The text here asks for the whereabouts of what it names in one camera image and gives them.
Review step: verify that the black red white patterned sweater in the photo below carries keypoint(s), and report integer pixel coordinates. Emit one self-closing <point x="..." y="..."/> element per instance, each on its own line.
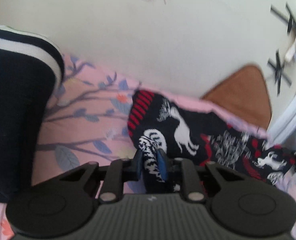
<point x="156" y="122"/>

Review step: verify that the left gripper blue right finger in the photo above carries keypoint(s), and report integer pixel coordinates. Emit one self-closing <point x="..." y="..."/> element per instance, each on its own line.
<point x="162" y="162"/>

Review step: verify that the pink floral bed sheet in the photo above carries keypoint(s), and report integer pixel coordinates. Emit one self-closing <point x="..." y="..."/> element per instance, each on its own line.
<point x="91" y="125"/>

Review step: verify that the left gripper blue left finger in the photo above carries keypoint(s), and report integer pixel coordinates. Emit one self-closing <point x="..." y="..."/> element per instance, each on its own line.
<point x="138" y="164"/>

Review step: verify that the white framed frosted window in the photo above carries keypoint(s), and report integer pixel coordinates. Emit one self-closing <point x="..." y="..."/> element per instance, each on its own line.
<point x="283" y="126"/>

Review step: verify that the brown cushion headboard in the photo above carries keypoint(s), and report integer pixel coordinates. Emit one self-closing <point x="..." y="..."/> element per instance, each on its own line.
<point x="244" y="94"/>

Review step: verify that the black tape cross on wall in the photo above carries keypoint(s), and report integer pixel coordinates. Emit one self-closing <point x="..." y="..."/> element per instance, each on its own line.
<point x="278" y="66"/>

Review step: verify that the navy white striped garment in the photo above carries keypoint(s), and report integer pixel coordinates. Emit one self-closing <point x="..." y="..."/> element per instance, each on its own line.
<point x="31" y="70"/>

